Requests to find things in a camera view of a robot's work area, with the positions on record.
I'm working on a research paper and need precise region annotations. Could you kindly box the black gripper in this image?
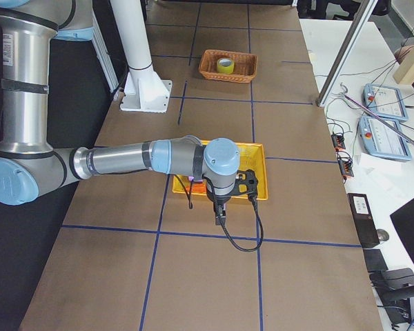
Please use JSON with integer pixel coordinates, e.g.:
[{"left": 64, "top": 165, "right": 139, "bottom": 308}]
[{"left": 207, "top": 191, "right": 231, "bottom": 225}]

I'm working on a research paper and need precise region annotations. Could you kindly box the yellow packing tape roll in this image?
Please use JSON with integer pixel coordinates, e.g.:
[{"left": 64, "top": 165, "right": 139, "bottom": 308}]
[{"left": 216, "top": 57, "right": 235, "bottom": 74}]

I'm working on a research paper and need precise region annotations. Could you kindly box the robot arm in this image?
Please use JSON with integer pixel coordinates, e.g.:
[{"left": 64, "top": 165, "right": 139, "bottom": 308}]
[{"left": 0, "top": 1, "right": 239, "bottom": 225}]

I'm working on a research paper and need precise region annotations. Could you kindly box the yellow orange-rimmed basket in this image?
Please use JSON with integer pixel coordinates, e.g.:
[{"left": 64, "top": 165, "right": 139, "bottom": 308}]
[{"left": 172, "top": 142, "right": 268, "bottom": 201}]

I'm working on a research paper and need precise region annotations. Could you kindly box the brown wicker basket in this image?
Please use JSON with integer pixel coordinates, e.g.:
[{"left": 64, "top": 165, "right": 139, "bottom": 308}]
[{"left": 199, "top": 50, "right": 257, "bottom": 83}]

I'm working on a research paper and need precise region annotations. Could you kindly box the black power strip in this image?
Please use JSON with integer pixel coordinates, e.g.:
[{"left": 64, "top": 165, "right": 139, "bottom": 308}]
[
  {"left": 336, "top": 150, "right": 354, "bottom": 180},
  {"left": 331, "top": 132, "right": 346, "bottom": 151}
]

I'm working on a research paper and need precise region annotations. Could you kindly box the black box with label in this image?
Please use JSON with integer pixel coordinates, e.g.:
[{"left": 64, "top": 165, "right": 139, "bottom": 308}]
[{"left": 347, "top": 193, "right": 380, "bottom": 248}]

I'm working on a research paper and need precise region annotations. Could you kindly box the teach pendant near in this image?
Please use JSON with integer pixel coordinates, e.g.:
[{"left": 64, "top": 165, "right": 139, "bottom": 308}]
[{"left": 358, "top": 115, "right": 412, "bottom": 162}]

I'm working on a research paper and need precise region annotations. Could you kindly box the teach pendant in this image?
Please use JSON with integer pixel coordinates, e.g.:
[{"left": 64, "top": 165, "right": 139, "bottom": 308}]
[
  {"left": 364, "top": 83, "right": 408, "bottom": 122},
  {"left": 358, "top": 115, "right": 412, "bottom": 162}
]

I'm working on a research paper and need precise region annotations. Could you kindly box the teach pendant far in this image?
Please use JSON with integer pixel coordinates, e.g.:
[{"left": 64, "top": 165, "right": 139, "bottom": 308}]
[{"left": 364, "top": 83, "right": 408, "bottom": 122}]

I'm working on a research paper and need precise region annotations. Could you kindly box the camera cable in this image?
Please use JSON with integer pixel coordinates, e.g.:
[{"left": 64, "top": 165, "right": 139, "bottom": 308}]
[{"left": 205, "top": 179, "right": 265, "bottom": 252}]

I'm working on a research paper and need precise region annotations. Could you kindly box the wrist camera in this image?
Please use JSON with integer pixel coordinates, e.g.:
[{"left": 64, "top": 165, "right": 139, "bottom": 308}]
[{"left": 233, "top": 169, "right": 258, "bottom": 202}]

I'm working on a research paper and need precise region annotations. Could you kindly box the white pedestal column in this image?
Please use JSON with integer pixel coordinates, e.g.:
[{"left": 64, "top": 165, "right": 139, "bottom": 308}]
[{"left": 110, "top": 0, "right": 173, "bottom": 113}]

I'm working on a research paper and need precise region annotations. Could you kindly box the aluminium frame post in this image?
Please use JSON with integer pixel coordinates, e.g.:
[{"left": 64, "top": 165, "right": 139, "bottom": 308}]
[{"left": 316, "top": 0, "right": 377, "bottom": 107}]

